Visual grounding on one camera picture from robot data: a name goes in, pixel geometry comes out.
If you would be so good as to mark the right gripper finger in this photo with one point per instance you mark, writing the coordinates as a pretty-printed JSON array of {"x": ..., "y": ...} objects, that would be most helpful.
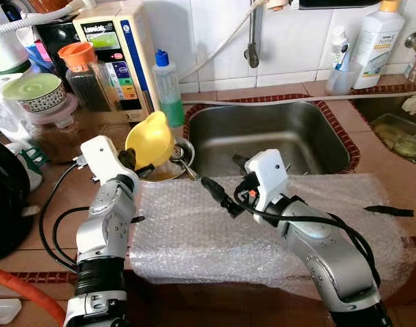
[
  {"x": 220, "y": 197},
  {"x": 242, "y": 163}
]

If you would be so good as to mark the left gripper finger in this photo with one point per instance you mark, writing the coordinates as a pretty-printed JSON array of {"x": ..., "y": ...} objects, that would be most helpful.
[{"x": 146, "y": 167}]

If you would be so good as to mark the steel deep plate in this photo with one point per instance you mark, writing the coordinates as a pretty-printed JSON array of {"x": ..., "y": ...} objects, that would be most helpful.
[{"x": 163, "y": 174}]

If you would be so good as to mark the yellow plastic bowl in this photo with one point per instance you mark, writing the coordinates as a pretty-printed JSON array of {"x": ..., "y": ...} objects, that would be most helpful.
[{"x": 150, "y": 139}]

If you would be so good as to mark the steel spoon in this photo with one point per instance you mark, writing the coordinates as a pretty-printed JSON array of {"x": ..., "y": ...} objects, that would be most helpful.
[{"x": 188, "y": 170}]

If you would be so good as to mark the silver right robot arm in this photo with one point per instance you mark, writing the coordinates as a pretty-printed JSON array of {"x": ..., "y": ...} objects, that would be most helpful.
[{"x": 330, "y": 259}]

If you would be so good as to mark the steel sink basin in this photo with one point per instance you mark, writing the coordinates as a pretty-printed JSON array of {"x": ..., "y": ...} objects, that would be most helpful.
[
  {"x": 381, "y": 105},
  {"x": 262, "y": 136}
]

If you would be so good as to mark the clear bubble wrap sheet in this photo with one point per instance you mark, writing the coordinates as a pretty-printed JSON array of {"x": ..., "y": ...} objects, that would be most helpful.
[{"x": 214, "y": 245}]

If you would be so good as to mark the green dish soap bottle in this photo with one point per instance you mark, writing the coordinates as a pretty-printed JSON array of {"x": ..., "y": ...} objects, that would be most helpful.
[{"x": 170, "y": 95}]

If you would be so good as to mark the pink lid brown jar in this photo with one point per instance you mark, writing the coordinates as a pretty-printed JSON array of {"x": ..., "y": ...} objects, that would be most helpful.
[{"x": 54, "y": 129}]

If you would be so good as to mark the orange lid glass jar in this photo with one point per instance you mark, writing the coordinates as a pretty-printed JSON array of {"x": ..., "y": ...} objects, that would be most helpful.
[{"x": 92, "y": 82}]

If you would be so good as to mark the white green mug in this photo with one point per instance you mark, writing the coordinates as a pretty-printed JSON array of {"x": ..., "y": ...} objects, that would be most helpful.
[{"x": 27, "y": 167}]

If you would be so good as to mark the green lid patterned bowl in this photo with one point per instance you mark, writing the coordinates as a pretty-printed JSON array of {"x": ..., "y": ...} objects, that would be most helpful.
[{"x": 34, "y": 92}]

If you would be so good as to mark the clear plastic cup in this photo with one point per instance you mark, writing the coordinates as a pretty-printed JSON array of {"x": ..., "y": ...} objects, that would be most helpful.
[{"x": 340, "y": 82}]

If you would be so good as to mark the clear plastic container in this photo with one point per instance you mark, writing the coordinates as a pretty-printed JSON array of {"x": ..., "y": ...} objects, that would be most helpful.
[{"x": 3, "y": 109}]

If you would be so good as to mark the glass food container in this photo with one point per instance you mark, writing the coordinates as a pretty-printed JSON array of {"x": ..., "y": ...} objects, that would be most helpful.
[{"x": 398, "y": 139}]

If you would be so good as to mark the blue toothbrush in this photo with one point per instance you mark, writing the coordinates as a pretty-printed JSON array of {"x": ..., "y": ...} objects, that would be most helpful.
[{"x": 342, "y": 61}]

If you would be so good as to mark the black box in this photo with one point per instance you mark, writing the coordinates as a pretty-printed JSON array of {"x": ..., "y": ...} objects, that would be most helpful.
[{"x": 54, "y": 37}]

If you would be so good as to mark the cream water ionizer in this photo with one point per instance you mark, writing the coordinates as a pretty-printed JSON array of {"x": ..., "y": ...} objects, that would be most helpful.
[{"x": 129, "y": 17}]

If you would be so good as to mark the white toothpaste tube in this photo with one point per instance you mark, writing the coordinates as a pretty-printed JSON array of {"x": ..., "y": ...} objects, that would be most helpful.
[{"x": 339, "y": 37}]

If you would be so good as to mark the white filter canister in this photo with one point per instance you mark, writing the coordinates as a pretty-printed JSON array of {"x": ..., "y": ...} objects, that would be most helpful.
[{"x": 7, "y": 34}]

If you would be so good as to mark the white detergent bottle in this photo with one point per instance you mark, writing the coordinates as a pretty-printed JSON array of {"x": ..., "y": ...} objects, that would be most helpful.
[{"x": 378, "y": 48}]

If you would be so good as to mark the white plastic box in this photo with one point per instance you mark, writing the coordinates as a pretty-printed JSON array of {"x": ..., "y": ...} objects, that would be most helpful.
[{"x": 3, "y": 311}]

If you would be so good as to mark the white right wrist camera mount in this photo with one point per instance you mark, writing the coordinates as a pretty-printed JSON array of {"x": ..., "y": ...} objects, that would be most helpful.
[{"x": 269, "y": 174}]

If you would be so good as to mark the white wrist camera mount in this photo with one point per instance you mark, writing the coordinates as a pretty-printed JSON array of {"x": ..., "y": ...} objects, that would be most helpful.
[
  {"x": 99, "y": 157},
  {"x": 269, "y": 174}
]

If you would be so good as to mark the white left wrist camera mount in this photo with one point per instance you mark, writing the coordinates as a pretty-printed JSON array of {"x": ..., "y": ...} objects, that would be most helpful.
[{"x": 99, "y": 157}]

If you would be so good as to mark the grey wall faucet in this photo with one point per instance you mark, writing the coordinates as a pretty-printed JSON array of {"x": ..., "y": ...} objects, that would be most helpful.
[{"x": 253, "y": 48}]

